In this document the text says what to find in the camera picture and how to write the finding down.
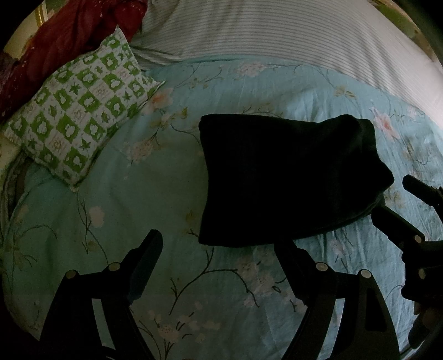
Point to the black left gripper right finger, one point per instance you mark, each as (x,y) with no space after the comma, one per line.
(349,306)

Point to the dark red cloth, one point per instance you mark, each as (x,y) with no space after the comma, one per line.
(77,28)

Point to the black pants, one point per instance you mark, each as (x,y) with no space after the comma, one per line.
(271,180)

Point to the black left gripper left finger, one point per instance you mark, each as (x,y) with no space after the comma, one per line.
(90,316)

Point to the green white checkered pillow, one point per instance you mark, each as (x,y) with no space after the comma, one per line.
(79,108)

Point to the light blue floral quilt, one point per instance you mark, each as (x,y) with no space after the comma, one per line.
(200,302)

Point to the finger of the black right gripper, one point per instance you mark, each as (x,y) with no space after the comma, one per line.
(432,196)
(398,230)

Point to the white grey striped pillow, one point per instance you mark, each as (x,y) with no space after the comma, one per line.
(351,37)

